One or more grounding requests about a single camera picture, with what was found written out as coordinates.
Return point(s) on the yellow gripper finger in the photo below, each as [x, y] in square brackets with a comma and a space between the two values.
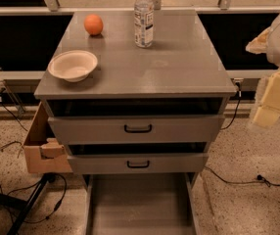
[259, 44]
[267, 108]

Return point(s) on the clear plastic water bottle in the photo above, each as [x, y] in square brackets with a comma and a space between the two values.
[144, 23]

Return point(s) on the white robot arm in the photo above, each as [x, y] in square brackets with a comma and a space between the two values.
[272, 55]

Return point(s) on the grey middle drawer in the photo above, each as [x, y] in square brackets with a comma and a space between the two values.
[138, 163]

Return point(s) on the grey drawer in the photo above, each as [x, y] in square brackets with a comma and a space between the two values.
[140, 204]
[132, 130]
[138, 163]

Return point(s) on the grey drawer cabinet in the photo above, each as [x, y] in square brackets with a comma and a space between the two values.
[180, 75]

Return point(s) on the grey top drawer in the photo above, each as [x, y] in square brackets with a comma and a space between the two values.
[132, 130]

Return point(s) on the grey bottom drawer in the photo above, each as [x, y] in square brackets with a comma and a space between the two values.
[140, 204]

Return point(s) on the orange fruit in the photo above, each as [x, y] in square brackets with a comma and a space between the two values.
[93, 24]

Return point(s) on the white paper bowl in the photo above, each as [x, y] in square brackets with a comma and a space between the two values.
[73, 66]

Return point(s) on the cardboard box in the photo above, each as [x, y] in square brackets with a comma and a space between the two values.
[42, 152]

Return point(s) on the black tripod stand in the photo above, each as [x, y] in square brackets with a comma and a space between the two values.
[24, 206]

